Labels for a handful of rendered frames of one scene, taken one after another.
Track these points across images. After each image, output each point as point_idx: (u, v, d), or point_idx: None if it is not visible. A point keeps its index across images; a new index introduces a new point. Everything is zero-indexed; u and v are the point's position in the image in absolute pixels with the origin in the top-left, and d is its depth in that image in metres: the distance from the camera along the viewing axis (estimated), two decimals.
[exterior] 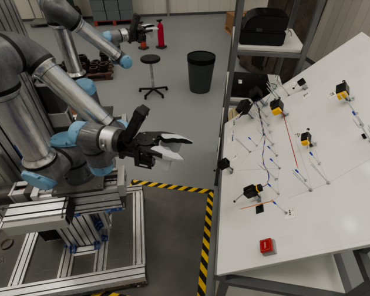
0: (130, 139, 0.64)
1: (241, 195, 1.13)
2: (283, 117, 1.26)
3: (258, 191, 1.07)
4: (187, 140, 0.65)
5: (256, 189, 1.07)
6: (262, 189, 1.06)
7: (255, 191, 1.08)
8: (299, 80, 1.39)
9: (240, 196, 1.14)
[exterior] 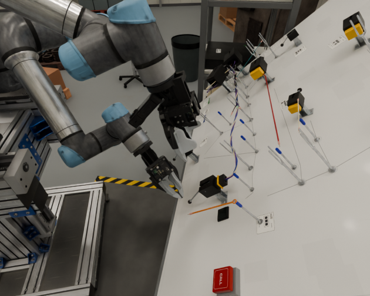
0: None
1: (197, 193, 0.74)
2: (265, 79, 0.86)
3: (219, 186, 0.68)
4: None
5: (217, 184, 0.67)
6: (225, 184, 0.67)
7: (216, 187, 0.68)
8: (289, 32, 0.99)
9: (196, 194, 0.74)
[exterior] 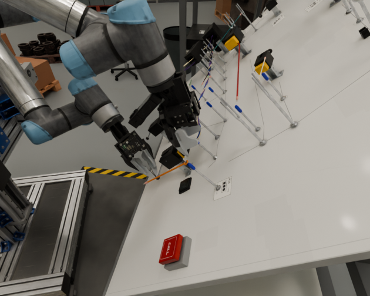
0: None
1: (161, 165, 0.68)
2: (238, 47, 0.80)
3: (180, 155, 0.62)
4: None
5: (177, 152, 0.61)
6: None
7: (177, 155, 0.62)
8: (268, 1, 0.93)
9: (161, 167, 0.69)
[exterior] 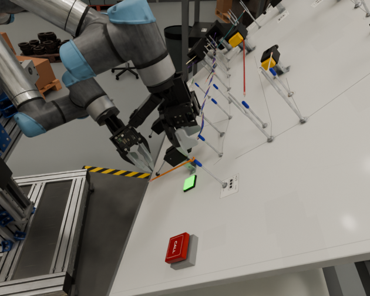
0: None
1: (164, 162, 0.67)
2: (243, 43, 0.79)
3: None
4: None
5: None
6: (189, 150, 0.60)
7: None
8: None
9: (163, 164, 0.67)
